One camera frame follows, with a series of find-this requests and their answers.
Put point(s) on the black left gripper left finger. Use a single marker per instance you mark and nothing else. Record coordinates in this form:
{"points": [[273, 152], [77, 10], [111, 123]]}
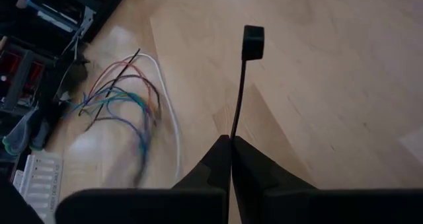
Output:
{"points": [[215, 171]]}

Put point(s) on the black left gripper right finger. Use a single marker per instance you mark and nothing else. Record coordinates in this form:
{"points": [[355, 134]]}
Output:
{"points": [[257, 174]]}

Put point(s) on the grey metal mounting plate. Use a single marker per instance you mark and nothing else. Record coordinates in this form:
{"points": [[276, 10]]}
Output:
{"points": [[86, 19]]}

